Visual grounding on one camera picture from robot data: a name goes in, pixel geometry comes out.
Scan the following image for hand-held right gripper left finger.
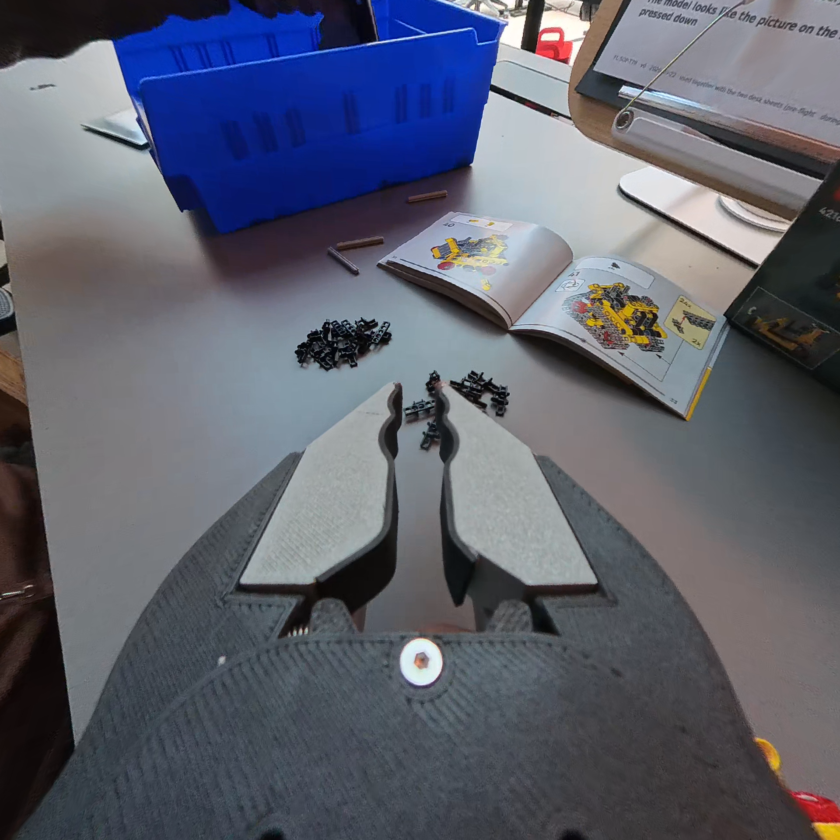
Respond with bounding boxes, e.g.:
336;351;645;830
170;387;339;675
238;382;403;621

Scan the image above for metal wire clip arm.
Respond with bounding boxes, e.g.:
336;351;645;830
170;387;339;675
620;0;756;112

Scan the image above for large pile black track links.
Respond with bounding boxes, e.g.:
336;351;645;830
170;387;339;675
294;318;392;371

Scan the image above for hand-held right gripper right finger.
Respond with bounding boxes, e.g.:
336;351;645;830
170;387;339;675
434;384;600;631

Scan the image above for open instruction booklet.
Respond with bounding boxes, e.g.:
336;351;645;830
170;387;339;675
377;211;731;421

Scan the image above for dark lego box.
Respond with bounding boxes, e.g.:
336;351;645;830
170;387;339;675
724;177;840;388

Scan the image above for white monitor stand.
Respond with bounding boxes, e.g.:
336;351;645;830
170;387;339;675
612;108;824;265

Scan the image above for red plastic object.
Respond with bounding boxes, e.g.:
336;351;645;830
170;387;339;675
536;26;574;64

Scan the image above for yellow red lego model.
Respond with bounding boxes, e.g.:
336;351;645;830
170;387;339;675
755;738;840;840

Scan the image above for grey paper sheet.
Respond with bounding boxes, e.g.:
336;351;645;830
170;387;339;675
82;108;151;147

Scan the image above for blue plastic bin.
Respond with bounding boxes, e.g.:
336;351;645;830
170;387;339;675
113;0;508;235

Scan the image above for small pile black track links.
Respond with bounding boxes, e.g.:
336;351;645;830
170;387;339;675
403;369;511;451

